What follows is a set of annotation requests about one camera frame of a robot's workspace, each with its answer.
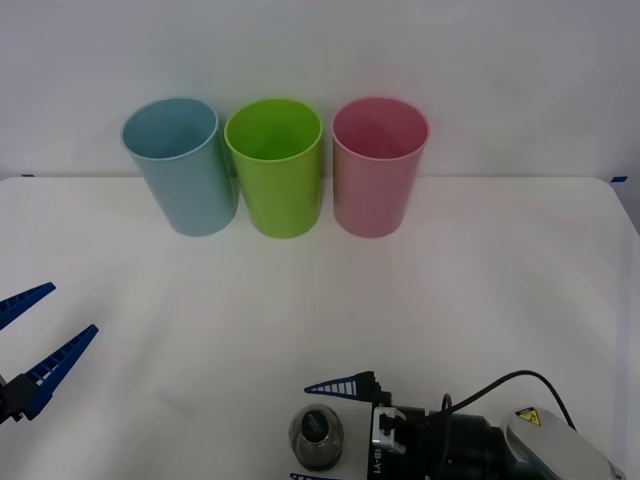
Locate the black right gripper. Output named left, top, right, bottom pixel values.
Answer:
left=289, top=370, right=444, bottom=480

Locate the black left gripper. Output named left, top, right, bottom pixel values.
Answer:
left=0, top=282, right=100, bottom=427

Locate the pale blue plastic bin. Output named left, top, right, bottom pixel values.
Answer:
left=120, top=96, right=239, bottom=238

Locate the pink plastic bin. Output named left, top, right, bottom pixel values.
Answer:
left=330, top=96, right=431, bottom=239

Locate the green plastic bin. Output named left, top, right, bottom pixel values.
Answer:
left=223, top=97, right=325, bottom=240

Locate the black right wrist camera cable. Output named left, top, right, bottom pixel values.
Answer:
left=439, top=369, right=577, bottom=432

